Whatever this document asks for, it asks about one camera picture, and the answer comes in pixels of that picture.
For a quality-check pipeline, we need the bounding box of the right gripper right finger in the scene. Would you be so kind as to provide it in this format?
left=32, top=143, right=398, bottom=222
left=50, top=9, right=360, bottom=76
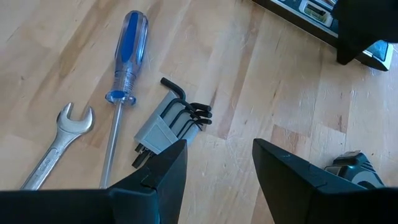
left=252, top=138, right=336, bottom=224

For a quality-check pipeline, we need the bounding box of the black spirit level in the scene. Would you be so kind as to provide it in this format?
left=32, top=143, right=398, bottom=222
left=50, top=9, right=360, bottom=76
left=251, top=0, right=395, bottom=73

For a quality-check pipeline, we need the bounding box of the blue clear-handled screwdriver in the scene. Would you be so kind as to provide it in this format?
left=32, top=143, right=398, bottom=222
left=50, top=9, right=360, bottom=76
left=98, top=10, right=150, bottom=190

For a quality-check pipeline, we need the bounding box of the black tape measure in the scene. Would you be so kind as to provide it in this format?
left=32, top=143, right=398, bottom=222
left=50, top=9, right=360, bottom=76
left=324, top=150, right=386, bottom=190

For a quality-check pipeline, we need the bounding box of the silver combination wrench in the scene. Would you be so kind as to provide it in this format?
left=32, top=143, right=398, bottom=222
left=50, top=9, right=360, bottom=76
left=19, top=102, right=96, bottom=191

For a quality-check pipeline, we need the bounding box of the hex key set grey holder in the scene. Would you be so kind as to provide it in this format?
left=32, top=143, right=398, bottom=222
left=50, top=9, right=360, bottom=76
left=131, top=77, right=213, bottom=170

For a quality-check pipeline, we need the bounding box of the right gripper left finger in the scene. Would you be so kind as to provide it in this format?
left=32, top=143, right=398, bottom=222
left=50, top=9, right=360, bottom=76
left=108, top=139, right=189, bottom=224

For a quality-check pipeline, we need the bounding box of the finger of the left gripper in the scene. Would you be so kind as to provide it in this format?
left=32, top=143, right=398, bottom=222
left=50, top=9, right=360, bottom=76
left=331, top=0, right=398, bottom=67

